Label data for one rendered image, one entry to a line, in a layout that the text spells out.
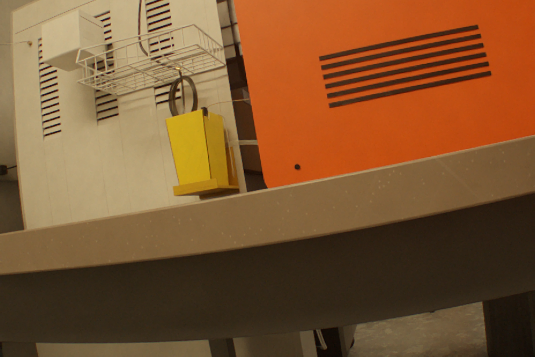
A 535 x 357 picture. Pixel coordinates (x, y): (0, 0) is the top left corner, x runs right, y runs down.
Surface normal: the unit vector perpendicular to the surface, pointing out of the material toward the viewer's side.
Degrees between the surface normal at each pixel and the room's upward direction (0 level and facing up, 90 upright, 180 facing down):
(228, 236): 90
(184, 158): 93
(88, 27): 90
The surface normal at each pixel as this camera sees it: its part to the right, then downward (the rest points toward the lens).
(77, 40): -0.26, -0.07
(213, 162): 0.95, -0.15
